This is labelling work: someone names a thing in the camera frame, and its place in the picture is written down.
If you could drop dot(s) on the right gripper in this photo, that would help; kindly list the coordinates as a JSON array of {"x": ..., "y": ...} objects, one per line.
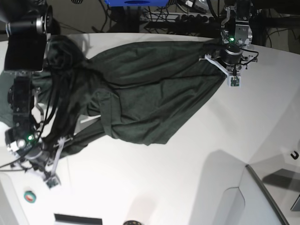
[{"x": 43, "y": 162}]

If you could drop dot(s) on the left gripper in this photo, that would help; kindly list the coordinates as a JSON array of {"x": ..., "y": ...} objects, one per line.
[{"x": 230, "y": 59}]

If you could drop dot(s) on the dark green t-shirt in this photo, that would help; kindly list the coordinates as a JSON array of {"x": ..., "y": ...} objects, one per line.
[{"x": 142, "y": 92}]

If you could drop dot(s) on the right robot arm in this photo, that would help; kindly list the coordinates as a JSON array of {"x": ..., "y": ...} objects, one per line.
[{"x": 23, "y": 77}]

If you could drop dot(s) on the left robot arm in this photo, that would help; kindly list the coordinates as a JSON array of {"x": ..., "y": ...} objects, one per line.
[{"x": 235, "y": 25}]

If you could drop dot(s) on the grey power strip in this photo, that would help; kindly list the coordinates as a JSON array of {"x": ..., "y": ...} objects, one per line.
[{"x": 176, "y": 17}]

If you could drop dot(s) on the green red tape roll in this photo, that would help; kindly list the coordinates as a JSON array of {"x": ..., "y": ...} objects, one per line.
[{"x": 30, "y": 197}]

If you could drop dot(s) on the blue plastic bin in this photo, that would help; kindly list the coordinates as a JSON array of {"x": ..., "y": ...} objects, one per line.
[{"x": 136, "y": 3}]

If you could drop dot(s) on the small black round object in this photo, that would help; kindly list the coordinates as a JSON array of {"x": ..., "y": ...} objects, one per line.
[{"x": 132, "y": 222}]

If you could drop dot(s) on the black U-shaped hook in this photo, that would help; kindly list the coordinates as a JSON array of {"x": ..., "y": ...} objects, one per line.
[{"x": 295, "y": 155}]

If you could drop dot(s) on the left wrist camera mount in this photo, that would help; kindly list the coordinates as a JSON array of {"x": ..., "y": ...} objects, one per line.
[{"x": 234, "y": 81}]

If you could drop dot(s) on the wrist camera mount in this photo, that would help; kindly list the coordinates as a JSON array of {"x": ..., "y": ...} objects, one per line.
[
  {"x": 234, "y": 81},
  {"x": 53, "y": 181}
]

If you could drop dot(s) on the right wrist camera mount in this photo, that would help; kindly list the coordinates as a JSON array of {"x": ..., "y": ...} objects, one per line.
[{"x": 53, "y": 181}]

